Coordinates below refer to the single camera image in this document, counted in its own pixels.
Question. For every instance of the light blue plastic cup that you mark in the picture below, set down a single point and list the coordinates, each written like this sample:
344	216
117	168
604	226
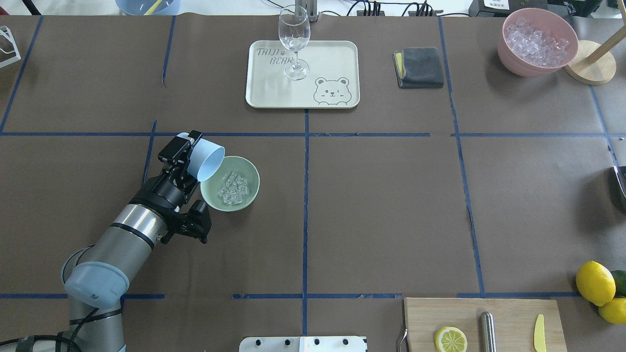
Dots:
205	159

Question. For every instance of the green ceramic bowl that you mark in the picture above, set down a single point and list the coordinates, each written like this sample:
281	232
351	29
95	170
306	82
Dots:
210	188

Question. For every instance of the clear ice cubes in bowl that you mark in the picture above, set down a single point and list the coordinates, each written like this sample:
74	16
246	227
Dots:
235	189

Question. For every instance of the blue bowl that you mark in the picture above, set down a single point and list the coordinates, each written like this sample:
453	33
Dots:
138	7

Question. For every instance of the pink bowl with ice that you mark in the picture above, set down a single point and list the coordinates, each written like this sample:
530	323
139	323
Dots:
535	42

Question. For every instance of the yellow plastic fork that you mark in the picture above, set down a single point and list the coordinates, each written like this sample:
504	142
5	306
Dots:
153	8

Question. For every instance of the clear wine glass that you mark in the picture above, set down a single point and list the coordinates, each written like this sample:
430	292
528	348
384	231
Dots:
294	34

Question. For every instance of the grey folded cloth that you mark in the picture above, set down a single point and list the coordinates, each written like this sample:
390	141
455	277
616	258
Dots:
418	67

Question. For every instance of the half lemon slice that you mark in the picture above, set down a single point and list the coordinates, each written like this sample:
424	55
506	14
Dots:
450	339

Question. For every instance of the steel muddler black tip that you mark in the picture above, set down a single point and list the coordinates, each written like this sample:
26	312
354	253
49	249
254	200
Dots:
488	332

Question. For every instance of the yellow plastic knife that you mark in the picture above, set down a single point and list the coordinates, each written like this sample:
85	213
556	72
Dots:
539	334

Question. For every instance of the wooden stand round base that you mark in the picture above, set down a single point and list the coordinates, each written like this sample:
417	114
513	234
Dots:
593	63

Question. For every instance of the yellow lemon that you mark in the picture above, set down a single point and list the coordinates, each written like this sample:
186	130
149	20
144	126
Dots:
614	311
595	283

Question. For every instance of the green lime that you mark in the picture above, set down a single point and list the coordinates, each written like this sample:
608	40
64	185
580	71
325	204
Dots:
619	276

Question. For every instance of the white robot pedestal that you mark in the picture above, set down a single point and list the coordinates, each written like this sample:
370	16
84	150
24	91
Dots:
304	344

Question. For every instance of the white wire cup rack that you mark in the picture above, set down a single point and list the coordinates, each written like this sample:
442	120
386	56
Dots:
9	52

